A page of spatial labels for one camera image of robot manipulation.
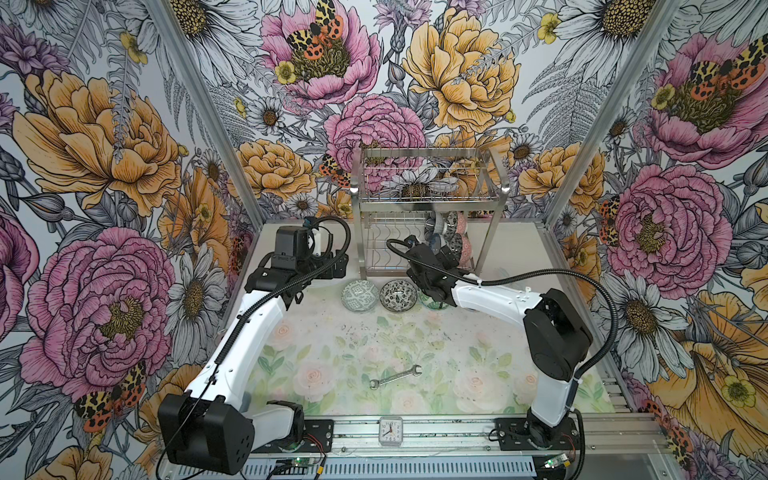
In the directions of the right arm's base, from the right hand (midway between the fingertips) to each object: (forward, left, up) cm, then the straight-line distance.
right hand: (436, 264), depth 92 cm
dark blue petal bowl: (+19, -2, -3) cm, 19 cm away
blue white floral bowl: (+13, -2, -5) cm, 14 cm away
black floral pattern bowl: (-3, +12, -12) cm, 17 cm away
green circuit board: (-47, +36, -13) cm, 61 cm away
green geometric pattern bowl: (-3, +24, -12) cm, 27 cm away
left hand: (-8, +30, +10) cm, 32 cm away
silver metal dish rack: (+36, +12, +1) cm, 38 cm away
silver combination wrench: (-30, +19, -13) cm, 38 cm away
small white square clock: (-42, +15, -11) cm, 46 cm away
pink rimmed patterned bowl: (+19, -11, -2) cm, 22 cm away
